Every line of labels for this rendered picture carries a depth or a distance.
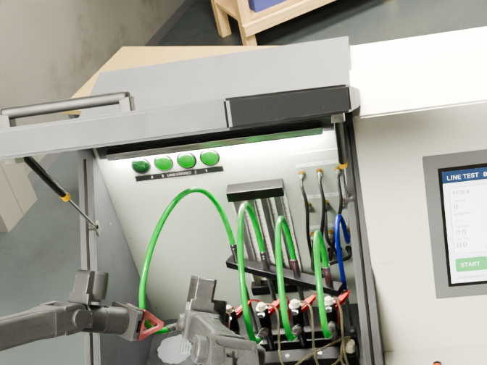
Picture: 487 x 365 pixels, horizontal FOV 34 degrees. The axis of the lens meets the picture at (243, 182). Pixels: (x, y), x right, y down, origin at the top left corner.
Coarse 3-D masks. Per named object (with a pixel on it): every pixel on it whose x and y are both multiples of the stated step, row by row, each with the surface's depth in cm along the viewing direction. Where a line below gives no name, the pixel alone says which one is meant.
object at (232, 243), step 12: (180, 192) 179; (192, 192) 182; (204, 192) 186; (216, 204) 192; (156, 228) 172; (228, 228) 199; (156, 240) 171; (144, 264) 169; (144, 276) 169; (144, 288) 169; (144, 300) 170; (144, 324) 172
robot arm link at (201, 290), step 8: (192, 280) 169; (200, 280) 167; (208, 280) 167; (216, 280) 170; (192, 288) 169; (200, 288) 167; (208, 288) 167; (192, 296) 168; (200, 296) 166; (208, 296) 167; (192, 304) 166; (200, 304) 166; (208, 304) 166; (208, 312) 166; (184, 320) 161; (176, 328) 163
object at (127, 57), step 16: (128, 48) 434; (144, 48) 430; (160, 48) 425; (176, 48) 421; (192, 48) 417; (208, 48) 413; (224, 48) 409; (240, 48) 406; (256, 48) 402; (112, 64) 420; (128, 64) 416; (144, 64) 412; (80, 96) 397; (64, 112) 390; (80, 112) 385
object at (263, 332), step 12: (240, 216) 174; (252, 216) 188; (240, 228) 172; (240, 240) 170; (240, 252) 169; (264, 252) 198; (240, 264) 168; (264, 264) 200; (240, 276) 168; (240, 288) 168; (252, 336) 171; (264, 336) 181
